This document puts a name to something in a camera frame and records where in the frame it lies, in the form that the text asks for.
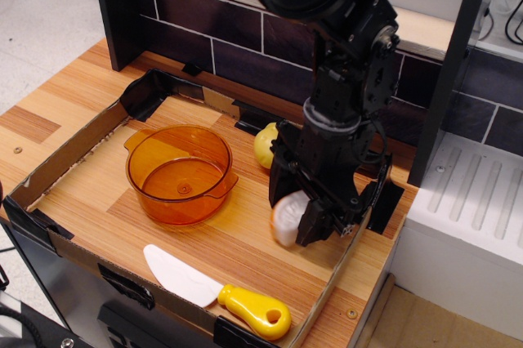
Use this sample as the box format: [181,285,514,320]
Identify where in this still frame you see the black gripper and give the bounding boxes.
[269,114,387,247]

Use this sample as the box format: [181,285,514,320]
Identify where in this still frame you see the white toy sushi piece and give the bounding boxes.
[270,190,309,248]

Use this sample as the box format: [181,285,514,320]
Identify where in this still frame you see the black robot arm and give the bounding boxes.
[258,0,400,246]

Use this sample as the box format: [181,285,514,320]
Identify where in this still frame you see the cardboard fence with black tape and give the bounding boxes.
[1,69,405,347]

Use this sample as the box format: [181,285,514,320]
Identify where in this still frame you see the orange transparent plastic pot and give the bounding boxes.
[124,125,239,225]

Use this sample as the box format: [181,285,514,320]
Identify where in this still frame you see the yellow toy potato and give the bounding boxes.
[253,123,279,169]

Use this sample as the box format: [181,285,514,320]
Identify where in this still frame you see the white drainboard sink unit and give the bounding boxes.
[391,134,522,339]

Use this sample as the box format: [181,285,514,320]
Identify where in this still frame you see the dark tiled backsplash shelf unit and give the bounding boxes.
[92,0,498,188]

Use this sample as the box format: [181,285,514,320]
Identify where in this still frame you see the toy knife yellow handle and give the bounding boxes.
[143,244,292,341]

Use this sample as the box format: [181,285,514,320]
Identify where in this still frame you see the black cables in background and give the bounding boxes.
[477,0,523,45]

